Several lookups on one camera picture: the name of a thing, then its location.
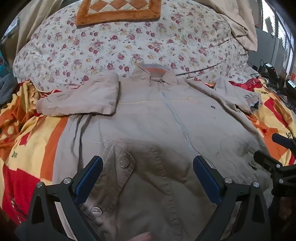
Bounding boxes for red yellow orange blanket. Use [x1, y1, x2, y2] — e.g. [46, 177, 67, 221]
[0, 76, 296, 232]

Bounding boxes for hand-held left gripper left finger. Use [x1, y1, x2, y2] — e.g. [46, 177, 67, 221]
[15, 156, 104, 241]

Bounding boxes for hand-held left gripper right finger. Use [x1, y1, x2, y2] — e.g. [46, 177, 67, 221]
[193, 156, 271, 241]

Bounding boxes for beige zip jacket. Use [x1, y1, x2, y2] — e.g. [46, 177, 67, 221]
[36, 62, 272, 241]

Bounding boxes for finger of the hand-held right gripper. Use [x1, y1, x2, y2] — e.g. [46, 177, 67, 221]
[272, 133, 296, 150]
[254, 150, 283, 172]

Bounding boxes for beige curtain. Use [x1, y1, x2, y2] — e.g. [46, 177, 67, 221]
[201, 0, 258, 52]
[16, 0, 64, 48]

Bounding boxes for orange checkered mat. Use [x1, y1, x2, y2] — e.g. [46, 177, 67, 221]
[76, 0, 162, 28]

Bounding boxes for person's left hand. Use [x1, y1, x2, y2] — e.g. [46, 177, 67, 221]
[134, 232, 153, 241]

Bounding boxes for floral quilt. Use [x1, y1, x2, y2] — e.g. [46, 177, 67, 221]
[13, 0, 250, 92]

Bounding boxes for tangled black cables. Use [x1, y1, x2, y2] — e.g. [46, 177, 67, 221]
[247, 60, 296, 109]

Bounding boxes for window with metal grille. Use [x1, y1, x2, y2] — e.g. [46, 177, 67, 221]
[261, 0, 296, 77]

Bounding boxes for thin black cable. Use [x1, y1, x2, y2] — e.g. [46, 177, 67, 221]
[175, 59, 226, 76]

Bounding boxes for grey knitted cloth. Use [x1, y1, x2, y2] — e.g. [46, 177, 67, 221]
[0, 73, 18, 107]

